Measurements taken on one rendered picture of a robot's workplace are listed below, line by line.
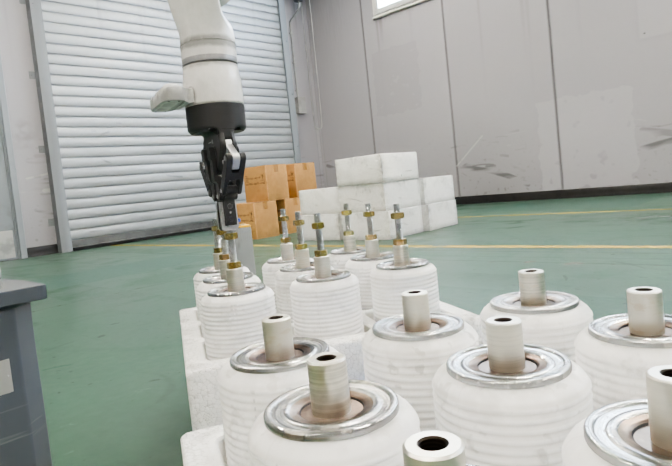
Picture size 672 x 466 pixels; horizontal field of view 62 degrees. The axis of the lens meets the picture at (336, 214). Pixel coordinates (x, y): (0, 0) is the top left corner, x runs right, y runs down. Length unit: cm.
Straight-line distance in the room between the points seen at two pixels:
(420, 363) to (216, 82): 43
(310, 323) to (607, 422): 50
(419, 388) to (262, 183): 429
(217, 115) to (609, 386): 51
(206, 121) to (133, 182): 554
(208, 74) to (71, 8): 568
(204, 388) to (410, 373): 32
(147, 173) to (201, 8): 563
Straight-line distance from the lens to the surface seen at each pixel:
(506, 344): 36
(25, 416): 72
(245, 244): 112
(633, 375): 41
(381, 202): 349
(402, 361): 44
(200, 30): 73
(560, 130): 607
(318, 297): 73
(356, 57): 759
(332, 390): 31
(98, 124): 616
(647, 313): 44
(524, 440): 34
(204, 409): 70
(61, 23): 630
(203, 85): 72
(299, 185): 491
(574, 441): 29
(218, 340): 72
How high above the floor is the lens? 38
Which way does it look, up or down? 3 degrees down
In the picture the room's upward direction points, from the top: 6 degrees counter-clockwise
